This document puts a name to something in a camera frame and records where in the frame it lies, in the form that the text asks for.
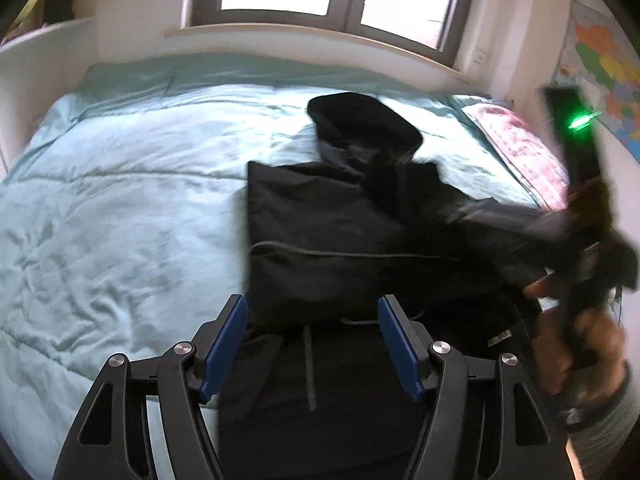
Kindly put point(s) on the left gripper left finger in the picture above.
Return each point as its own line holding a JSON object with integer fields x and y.
{"x": 110, "y": 437}

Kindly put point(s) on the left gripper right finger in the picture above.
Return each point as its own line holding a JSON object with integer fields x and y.
{"x": 484, "y": 420}

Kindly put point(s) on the black hooded jacket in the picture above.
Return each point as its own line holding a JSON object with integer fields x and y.
{"x": 313, "y": 393}

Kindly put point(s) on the person's right hand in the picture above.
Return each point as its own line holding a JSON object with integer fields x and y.
{"x": 584, "y": 360}

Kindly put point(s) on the pink quilted pillow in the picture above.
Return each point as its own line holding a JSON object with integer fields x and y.
{"x": 525, "y": 154}

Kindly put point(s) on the light teal quilt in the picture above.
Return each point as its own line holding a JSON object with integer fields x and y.
{"x": 123, "y": 223}

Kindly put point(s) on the colourful wall map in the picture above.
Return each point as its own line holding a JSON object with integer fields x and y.
{"x": 598, "y": 58}

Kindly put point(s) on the white wall bookshelf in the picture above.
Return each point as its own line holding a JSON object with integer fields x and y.
{"x": 36, "y": 70}

